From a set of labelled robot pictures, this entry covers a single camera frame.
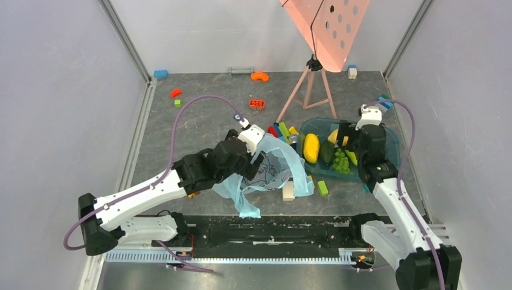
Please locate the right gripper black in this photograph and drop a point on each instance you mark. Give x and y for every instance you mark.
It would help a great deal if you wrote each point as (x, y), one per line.
(348, 139)

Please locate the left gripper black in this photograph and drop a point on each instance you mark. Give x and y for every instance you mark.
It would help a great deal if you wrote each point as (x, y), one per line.
(249, 170)

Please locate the light blue plastic bag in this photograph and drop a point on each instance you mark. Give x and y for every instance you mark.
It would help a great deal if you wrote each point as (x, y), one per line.
(280, 164)

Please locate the yellow fake fruit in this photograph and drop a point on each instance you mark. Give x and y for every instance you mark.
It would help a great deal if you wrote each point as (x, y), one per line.
(310, 149)

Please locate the green fake fruit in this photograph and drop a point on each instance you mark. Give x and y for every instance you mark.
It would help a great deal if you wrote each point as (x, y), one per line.
(352, 157)

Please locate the yellow fake lemon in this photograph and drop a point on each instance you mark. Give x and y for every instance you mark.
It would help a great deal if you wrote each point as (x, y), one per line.
(333, 137)

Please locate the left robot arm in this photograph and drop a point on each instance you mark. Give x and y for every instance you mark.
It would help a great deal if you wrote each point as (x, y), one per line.
(119, 219)

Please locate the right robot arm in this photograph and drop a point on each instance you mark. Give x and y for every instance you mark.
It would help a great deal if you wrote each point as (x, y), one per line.
(419, 258)

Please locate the green fake grapes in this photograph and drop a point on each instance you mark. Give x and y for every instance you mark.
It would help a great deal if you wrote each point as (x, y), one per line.
(341, 162)

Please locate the green fake avocado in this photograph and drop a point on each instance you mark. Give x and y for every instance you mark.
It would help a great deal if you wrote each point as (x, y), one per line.
(327, 152)

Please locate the stacked grey blue green bricks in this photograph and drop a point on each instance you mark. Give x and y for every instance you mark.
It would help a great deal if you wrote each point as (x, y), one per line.
(384, 104)

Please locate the teal plastic bin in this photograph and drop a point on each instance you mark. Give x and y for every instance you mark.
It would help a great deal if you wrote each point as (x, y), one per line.
(322, 127)

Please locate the colourful brick pile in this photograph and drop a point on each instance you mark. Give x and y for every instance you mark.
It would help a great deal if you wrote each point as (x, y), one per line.
(284, 133)

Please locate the orange yellow toy car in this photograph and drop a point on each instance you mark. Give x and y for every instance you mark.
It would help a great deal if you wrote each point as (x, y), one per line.
(192, 195)

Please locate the orange flat toy brick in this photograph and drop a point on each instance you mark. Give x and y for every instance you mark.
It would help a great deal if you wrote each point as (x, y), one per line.
(257, 105)

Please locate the cream toy brick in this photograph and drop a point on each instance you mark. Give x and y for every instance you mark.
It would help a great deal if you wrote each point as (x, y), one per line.
(288, 191)

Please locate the green toy brick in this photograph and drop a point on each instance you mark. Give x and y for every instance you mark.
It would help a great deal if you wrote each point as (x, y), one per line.
(322, 188)

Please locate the white blue small brick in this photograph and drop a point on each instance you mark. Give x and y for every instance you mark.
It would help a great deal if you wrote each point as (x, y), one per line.
(352, 72)

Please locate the small green cube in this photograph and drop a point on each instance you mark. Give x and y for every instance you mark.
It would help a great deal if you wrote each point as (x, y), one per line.
(178, 103)

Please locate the red curved toy piece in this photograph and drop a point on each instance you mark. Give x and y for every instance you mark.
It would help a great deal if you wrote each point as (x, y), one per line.
(176, 92)

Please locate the orange curved toy piece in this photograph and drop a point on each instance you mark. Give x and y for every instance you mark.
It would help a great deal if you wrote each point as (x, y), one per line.
(260, 76)

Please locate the pink wooden tripod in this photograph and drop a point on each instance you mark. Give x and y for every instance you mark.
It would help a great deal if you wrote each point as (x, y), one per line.
(313, 65)

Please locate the blue toy brick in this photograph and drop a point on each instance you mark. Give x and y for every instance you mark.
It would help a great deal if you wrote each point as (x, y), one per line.
(160, 74)

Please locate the pink perforated board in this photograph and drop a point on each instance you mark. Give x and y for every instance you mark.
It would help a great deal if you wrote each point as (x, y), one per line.
(329, 27)

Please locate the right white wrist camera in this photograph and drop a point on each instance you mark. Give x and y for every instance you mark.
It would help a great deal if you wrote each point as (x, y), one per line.
(369, 115)

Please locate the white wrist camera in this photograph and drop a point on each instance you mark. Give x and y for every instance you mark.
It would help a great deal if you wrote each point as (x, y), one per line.
(251, 135)
(369, 115)

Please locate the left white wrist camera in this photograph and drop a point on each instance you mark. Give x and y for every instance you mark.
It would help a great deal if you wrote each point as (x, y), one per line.
(251, 135)

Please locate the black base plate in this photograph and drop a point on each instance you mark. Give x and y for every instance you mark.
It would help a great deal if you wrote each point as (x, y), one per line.
(275, 237)

